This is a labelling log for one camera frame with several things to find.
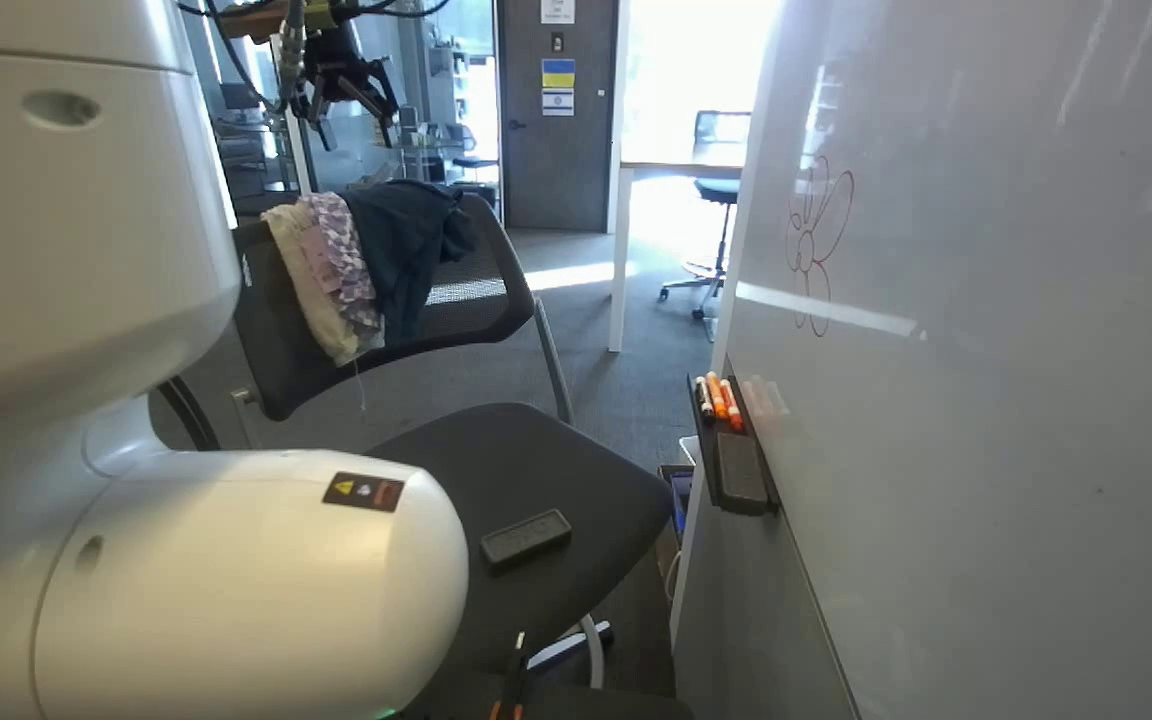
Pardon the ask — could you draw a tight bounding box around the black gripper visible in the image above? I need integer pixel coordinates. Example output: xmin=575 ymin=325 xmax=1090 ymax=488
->
xmin=284 ymin=13 xmax=406 ymax=154

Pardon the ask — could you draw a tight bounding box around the dark navy clothing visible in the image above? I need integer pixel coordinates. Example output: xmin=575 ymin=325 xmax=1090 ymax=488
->
xmin=341 ymin=177 xmax=479 ymax=341

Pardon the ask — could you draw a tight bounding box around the cream towel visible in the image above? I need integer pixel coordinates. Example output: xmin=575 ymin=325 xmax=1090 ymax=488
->
xmin=260 ymin=198 xmax=388 ymax=371

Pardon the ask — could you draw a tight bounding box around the black office chair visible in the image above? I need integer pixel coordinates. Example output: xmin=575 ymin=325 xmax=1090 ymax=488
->
xmin=656 ymin=106 xmax=753 ymax=325

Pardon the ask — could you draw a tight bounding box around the grey black chair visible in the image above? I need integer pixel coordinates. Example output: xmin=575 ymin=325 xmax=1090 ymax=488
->
xmin=148 ymin=182 xmax=681 ymax=720

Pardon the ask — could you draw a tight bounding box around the blue yellow poster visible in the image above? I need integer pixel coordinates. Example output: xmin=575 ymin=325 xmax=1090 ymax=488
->
xmin=541 ymin=53 xmax=580 ymax=126

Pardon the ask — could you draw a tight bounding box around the dark grey door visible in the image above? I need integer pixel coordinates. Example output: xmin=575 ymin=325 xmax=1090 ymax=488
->
xmin=492 ymin=0 xmax=622 ymax=240

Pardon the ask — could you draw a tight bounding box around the white table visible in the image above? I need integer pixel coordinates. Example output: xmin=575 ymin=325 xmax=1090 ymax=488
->
xmin=602 ymin=158 xmax=747 ymax=361

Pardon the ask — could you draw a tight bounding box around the black rectangular eraser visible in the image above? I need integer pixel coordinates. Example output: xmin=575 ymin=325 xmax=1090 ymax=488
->
xmin=475 ymin=505 xmax=580 ymax=573

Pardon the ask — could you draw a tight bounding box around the blue white box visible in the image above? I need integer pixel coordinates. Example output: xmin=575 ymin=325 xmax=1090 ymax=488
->
xmin=660 ymin=462 xmax=704 ymax=519

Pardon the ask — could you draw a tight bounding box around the whiteboard partition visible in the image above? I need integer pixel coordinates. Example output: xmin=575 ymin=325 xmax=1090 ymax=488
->
xmin=670 ymin=0 xmax=1152 ymax=720

